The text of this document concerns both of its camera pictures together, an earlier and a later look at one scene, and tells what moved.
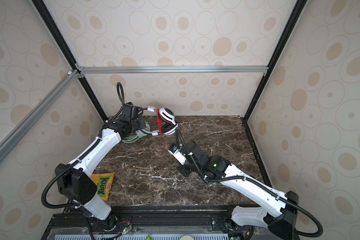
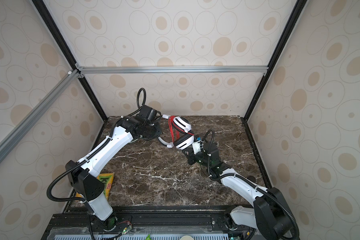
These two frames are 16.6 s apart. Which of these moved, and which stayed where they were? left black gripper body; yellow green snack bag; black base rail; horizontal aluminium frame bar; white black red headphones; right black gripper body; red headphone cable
Moved: left black gripper body; right black gripper body; white black red headphones; red headphone cable
Stayed: yellow green snack bag; black base rail; horizontal aluminium frame bar
